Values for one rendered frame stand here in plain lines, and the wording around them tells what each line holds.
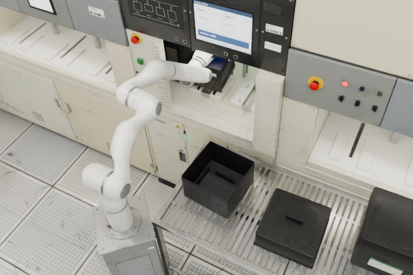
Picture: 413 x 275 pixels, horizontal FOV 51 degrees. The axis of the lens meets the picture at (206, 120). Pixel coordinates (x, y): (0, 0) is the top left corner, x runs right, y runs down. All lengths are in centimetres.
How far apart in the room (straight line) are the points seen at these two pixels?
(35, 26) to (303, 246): 250
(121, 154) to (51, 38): 163
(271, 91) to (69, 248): 186
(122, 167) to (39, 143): 198
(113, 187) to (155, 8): 85
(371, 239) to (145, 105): 111
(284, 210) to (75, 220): 167
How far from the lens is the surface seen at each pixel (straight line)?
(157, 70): 195
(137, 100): 191
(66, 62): 310
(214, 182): 236
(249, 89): 264
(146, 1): 213
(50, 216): 339
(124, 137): 192
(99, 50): 316
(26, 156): 381
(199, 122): 250
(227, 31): 197
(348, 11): 173
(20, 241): 337
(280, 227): 213
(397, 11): 169
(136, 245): 226
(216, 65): 258
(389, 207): 211
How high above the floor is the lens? 272
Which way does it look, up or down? 48 degrees down
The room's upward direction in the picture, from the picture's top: 4 degrees counter-clockwise
